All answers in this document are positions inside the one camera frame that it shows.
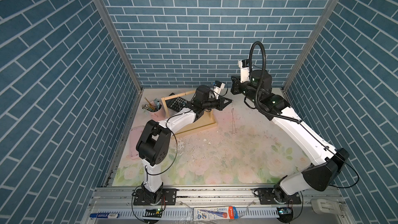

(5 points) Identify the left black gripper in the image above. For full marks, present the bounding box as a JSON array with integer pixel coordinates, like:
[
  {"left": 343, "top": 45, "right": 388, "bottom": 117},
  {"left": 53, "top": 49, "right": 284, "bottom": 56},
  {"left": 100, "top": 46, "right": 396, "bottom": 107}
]
[{"left": 200, "top": 96, "right": 231, "bottom": 112}]

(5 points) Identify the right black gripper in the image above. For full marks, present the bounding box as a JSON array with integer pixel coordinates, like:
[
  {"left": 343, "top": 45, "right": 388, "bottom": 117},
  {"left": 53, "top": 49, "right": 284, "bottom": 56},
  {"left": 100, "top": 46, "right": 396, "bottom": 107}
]
[{"left": 231, "top": 76, "right": 260, "bottom": 108}]

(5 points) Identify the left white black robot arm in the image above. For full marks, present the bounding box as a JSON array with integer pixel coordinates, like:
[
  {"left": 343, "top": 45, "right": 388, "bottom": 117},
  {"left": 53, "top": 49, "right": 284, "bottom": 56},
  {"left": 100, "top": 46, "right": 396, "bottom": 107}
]
[{"left": 136, "top": 81, "right": 232, "bottom": 204}]

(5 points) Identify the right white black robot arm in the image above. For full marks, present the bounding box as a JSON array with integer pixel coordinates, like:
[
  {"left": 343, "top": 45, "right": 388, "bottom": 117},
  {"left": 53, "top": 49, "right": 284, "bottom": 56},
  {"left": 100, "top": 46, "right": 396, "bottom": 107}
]
[{"left": 231, "top": 69, "right": 349, "bottom": 203}]

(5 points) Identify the wooden jewelry display stand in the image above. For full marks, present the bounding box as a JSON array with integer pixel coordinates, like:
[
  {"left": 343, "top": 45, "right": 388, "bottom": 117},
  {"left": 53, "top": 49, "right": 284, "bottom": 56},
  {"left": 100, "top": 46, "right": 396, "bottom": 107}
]
[{"left": 158, "top": 98, "right": 211, "bottom": 139}]

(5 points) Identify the black calculator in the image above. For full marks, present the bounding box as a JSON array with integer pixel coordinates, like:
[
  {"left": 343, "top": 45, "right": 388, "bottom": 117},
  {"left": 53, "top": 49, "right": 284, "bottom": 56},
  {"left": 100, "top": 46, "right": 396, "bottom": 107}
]
[{"left": 165, "top": 97, "right": 188, "bottom": 113}]

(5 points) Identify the pink pen holder cup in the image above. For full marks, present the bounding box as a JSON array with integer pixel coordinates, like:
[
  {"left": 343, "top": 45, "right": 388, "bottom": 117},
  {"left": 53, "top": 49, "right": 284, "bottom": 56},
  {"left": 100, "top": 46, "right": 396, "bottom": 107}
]
[{"left": 142, "top": 97, "right": 166, "bottom": 121}]

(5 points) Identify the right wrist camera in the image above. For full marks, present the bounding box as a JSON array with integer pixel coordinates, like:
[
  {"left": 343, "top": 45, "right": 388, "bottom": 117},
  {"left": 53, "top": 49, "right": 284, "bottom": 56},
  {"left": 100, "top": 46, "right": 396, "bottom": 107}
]
[{"left": 238, "top": 59, "right": 251, "bottom": 83}]

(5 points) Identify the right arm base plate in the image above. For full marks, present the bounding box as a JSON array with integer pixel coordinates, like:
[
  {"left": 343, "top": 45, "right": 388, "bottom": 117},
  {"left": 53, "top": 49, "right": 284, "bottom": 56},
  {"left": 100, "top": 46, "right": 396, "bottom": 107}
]
[{"left": 253, "top": 187, "right": 302, "bottom": 205}]

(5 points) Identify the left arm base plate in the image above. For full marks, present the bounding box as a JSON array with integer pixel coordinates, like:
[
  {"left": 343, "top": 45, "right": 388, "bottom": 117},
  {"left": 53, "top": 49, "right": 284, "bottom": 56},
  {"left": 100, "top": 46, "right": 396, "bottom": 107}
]
[{"left": 133, "top": 187, "right": 177, "bottom": 206}]

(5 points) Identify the white plastic bracket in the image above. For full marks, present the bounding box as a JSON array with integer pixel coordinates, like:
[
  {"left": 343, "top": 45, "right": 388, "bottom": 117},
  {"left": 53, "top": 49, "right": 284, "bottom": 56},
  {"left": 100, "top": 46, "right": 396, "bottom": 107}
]
[{"left": 311, "top": 199, "right": 341, "bottom": 215}]

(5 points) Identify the aluminium front rail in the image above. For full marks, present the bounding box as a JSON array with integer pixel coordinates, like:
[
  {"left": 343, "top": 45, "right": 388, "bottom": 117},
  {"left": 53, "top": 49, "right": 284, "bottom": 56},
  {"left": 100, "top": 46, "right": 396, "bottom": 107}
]
[{"left": 83, "top": 185, "right": 354, "bottom": 224}]

